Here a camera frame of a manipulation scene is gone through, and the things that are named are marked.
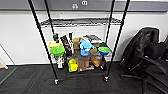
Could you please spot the blue plush toy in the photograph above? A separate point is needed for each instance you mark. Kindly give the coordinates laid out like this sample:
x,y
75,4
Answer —
x,y
86,46

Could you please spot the brown cardboard carton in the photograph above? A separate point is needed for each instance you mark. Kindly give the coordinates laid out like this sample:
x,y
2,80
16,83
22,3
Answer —
x,y
77,42

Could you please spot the orange brown packet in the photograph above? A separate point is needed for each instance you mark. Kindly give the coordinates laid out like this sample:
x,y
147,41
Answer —
x,y
95,61

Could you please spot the green bowl with blue rim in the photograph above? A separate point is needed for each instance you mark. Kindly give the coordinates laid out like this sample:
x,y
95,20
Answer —
x,y
104,50

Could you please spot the lime green lidded container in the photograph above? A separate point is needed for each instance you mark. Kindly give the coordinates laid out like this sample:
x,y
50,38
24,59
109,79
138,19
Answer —
x,y
57,50

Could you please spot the small white bottle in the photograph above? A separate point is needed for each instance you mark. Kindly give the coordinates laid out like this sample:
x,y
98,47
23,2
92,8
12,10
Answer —
x,y
60,62

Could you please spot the black bottle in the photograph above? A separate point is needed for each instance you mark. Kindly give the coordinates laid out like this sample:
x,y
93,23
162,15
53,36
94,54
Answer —
x,y
56,37

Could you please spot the pale yellow packet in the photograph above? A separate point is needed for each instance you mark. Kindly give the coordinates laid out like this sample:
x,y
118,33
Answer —
x,y
53,43

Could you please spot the black office chair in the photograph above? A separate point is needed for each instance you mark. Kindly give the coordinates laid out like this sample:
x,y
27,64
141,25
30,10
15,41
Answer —
x,y
146,56

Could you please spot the white door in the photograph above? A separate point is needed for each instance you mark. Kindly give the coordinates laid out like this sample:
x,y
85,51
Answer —
x,y
3,58

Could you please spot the small white wall plate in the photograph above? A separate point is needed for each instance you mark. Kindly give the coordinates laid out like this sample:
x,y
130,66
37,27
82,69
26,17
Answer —
x,y
62,15

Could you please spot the square white wall outlet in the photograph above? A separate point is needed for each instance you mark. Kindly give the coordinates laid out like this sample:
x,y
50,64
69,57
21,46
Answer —
x,y
74,5

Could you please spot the long grey wall band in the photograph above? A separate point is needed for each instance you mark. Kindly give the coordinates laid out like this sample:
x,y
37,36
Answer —
x,y
33,5

